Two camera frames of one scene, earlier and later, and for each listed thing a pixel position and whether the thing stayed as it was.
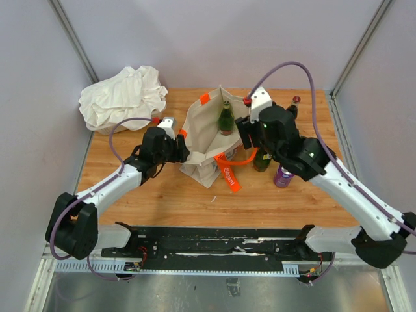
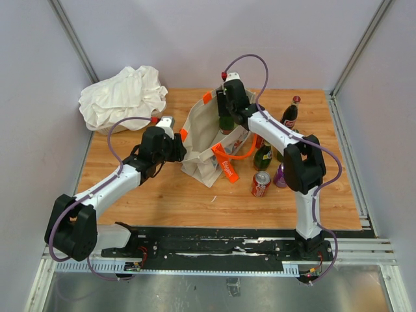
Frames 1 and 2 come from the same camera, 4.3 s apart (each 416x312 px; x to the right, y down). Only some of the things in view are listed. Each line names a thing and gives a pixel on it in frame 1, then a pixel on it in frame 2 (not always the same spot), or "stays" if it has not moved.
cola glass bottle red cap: x=294 y=106 stays
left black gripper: x=180 y=154 stays
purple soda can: x=283 y=178 stays
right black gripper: x=246 y=129 to x=221 y=97
